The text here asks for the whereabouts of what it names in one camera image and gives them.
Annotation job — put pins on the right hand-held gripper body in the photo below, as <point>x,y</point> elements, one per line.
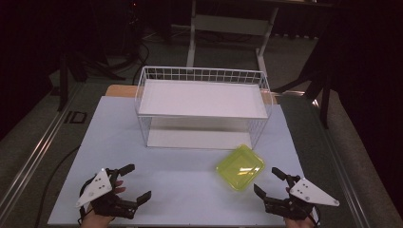
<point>309,193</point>

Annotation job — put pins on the person's right hand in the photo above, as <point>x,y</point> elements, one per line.
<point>296,223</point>

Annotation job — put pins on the metal floor rail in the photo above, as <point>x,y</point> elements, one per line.
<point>342,171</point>
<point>34,152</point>

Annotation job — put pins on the black stand legs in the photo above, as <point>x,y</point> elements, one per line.
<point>68,69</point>

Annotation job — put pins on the white metal stand frame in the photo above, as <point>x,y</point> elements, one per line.
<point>228,25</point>

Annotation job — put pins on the dark stand with legs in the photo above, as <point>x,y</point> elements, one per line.
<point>316,82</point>

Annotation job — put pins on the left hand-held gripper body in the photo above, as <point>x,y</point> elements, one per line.
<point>95,189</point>

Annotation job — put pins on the yellow-green square plate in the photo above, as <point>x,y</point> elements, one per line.
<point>240,167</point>

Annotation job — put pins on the person's left hand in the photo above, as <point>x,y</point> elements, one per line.
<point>95,221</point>

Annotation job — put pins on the pale blue table mat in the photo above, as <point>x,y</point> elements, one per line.
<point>177,177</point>

